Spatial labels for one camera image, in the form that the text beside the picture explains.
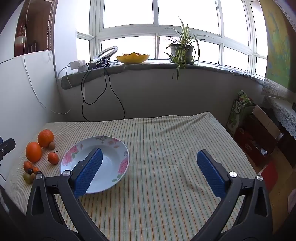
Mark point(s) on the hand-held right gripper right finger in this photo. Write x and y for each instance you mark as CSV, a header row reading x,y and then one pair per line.
x,y
210,172

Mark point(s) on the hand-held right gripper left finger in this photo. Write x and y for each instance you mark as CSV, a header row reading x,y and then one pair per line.
x,y
89,171

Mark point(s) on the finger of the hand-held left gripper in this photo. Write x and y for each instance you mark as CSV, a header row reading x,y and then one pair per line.
x,y
8,144

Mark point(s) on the floral white plate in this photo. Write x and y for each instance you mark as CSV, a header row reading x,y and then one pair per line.
x,y
111,160

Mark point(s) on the large smooth orange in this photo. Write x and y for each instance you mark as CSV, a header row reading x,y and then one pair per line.
x,y
33,151

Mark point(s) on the small tangerine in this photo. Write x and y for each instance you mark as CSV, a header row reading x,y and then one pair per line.
x,y
27,165

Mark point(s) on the orange kumquat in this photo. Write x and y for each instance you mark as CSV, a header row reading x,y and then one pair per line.
x,y
36,169

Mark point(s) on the tangerine with stem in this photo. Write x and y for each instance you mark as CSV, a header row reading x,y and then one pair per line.
x,y
53,158

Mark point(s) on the large bumpy orange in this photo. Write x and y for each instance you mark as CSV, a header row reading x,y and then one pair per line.
x,y
45,138

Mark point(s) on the green grape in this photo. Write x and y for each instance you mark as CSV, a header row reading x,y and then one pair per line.
x,y
27,179

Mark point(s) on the brown longan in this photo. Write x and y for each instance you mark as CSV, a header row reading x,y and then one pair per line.
x,y
32,176
51,145

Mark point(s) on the white board panel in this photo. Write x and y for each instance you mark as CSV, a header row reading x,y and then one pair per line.
x,y
18,97

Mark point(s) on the red cardboard box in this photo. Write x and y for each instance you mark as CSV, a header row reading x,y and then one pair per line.
x,y
254,139

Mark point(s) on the striped tablecloth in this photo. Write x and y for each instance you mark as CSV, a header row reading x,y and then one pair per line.
x,y
161,143

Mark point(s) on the red container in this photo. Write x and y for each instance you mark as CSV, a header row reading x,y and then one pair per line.
x,y
270,176

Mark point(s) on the green printed bag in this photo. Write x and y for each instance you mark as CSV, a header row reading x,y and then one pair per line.
x,y
239,111

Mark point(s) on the white lace cloth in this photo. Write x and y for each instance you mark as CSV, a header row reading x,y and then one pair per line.
x,y
284,111

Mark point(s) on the red vase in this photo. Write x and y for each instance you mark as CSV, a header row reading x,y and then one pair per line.
x,y
19,44

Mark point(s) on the white power adapter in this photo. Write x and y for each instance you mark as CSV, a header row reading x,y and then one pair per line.
x,y
77,65

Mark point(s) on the yellow bowl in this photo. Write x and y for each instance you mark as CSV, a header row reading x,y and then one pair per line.
x,y
131,59

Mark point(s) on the grey window sill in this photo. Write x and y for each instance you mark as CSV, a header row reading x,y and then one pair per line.
x,y
150,68

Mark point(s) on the potted spider plant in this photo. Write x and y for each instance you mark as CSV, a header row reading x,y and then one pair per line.
x,y
182,52

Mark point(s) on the wooden shelf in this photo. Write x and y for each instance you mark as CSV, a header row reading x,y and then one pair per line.
x,y
37,23

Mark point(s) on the wall poster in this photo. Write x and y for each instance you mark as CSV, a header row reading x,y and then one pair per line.
x,y
279,46

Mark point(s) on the white window frame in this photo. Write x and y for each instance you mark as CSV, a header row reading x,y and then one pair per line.
x,y
156,29

